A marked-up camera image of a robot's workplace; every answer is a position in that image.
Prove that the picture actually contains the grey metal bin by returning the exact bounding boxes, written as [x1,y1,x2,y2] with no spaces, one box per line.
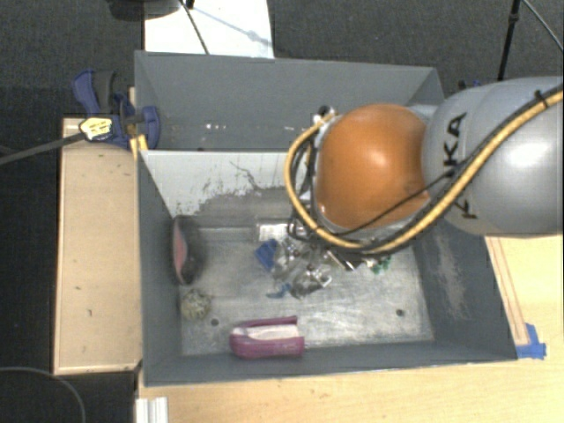
[133,49,519,388]

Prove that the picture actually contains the clear plastic packet blue print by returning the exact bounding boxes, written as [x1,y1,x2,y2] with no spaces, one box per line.
[254,223,330,301]

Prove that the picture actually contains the red-brown flat block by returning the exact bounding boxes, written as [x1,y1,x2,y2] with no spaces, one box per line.
[171,215,207,286]

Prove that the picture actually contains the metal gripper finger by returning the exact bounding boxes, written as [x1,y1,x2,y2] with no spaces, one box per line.
[282,240,315,260]
[301,269,333,291]

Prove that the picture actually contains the pale wood board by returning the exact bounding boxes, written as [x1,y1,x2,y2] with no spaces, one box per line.
[52,116,145,376]

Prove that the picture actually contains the speckled grey-green ball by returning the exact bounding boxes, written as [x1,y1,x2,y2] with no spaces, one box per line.
[179,288,213,322]

